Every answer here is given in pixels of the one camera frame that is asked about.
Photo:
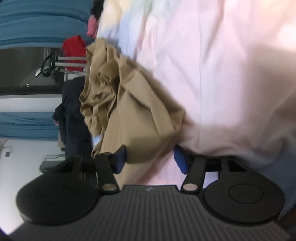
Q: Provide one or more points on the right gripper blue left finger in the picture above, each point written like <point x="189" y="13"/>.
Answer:
<point x="107" y="165"/>

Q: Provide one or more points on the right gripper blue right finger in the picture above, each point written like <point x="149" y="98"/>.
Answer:
<point x="193" y="166"/>

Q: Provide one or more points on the tan printed garment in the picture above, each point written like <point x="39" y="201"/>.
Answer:
<point x="123" y="105"/>

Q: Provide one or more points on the metal clothes rack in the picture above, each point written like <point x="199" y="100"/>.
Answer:
<point x="54" y="64"/>

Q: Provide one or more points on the dark navy garment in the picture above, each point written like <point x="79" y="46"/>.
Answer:
<point x="67" y="116"/>

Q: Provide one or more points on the blue curtain left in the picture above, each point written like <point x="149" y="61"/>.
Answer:
<point x="28" y="126"/>

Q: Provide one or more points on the blue curtain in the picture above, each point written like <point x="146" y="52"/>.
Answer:
<point x="28" y="126"/>
<point x="43" y="23"/>

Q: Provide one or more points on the pastel rainbow bed sheet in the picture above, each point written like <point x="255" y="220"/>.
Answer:
<point x="230" y="64"/>

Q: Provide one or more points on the red garment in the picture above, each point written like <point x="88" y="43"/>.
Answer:
<point x="74" y="47"/>

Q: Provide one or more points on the dark window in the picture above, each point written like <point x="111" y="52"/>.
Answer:
<point x="18" y="69"/>

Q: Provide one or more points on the pink garment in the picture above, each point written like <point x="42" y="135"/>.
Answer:
<point x="92" y="27"/>

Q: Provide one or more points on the black garment pile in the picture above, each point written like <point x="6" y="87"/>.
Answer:
<point x="97" y="8"/>

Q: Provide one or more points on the blue curtain centre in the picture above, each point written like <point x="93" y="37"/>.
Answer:
<point x="43" y="23"/>

